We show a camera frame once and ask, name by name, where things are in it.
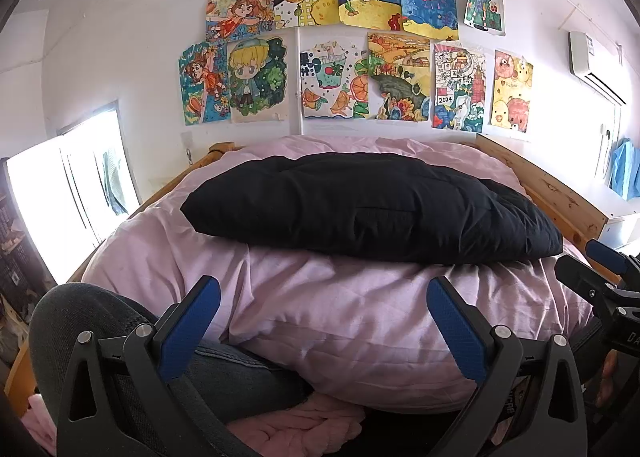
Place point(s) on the light blue cloth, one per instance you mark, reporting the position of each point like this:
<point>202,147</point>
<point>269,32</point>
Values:
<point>625,169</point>

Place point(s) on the flying girl drawing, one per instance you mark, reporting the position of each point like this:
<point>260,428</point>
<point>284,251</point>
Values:
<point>240,12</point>

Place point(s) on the bright window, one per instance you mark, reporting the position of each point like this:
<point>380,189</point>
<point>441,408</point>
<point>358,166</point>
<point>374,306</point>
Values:
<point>70,187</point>

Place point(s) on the wooden bed frame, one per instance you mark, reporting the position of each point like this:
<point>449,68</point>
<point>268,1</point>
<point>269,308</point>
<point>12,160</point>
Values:
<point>550,192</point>

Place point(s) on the white wall pipe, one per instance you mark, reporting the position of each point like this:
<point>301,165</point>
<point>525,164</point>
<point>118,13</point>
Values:
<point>298,37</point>

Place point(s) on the person's right hand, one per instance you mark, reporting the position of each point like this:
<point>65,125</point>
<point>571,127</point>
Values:
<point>610,374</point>

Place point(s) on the grey knee of person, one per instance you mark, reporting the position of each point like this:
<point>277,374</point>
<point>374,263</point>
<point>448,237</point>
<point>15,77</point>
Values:
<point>80,317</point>

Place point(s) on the city dragon drawing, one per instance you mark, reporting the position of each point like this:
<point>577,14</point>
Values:
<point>457,87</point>

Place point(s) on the pink fluffy cloth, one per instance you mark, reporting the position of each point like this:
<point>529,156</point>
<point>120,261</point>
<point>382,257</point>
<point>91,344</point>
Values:
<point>300,424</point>

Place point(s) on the blond boy drawing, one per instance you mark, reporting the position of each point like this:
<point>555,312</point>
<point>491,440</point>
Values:
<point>255,79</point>

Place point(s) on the dark cluttered shelf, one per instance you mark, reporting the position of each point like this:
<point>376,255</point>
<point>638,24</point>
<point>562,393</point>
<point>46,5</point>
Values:
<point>17,257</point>

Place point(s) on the pigs and chicks drawing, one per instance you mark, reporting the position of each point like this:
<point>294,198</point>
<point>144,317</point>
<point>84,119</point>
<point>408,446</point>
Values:
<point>511,92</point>

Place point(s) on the orange-haired girl blue drawing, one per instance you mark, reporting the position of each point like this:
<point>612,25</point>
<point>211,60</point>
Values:
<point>202,84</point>

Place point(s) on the green hanging cloth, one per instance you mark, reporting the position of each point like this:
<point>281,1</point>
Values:
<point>115,182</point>

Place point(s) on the fruit drink drawing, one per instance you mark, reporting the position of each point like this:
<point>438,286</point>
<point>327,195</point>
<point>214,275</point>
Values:
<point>332,79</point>

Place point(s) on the pink duvet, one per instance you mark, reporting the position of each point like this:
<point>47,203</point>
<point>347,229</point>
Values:
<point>325,312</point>

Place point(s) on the white air conditioner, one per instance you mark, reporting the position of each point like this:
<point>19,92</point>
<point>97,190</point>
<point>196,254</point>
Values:
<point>595,67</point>

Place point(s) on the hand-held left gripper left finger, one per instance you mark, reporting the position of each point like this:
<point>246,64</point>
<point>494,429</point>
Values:
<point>192,332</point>

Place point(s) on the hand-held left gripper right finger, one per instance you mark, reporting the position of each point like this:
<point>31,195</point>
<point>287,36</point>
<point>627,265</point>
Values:
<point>457,332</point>

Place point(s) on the white cabinet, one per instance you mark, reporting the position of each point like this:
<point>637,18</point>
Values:
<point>622,217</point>

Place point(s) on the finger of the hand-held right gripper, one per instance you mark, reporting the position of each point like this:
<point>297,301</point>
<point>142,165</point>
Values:
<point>585,282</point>
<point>605,254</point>

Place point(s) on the landscape fields drawing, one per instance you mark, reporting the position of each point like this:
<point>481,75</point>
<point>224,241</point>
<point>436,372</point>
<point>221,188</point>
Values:
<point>397,77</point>

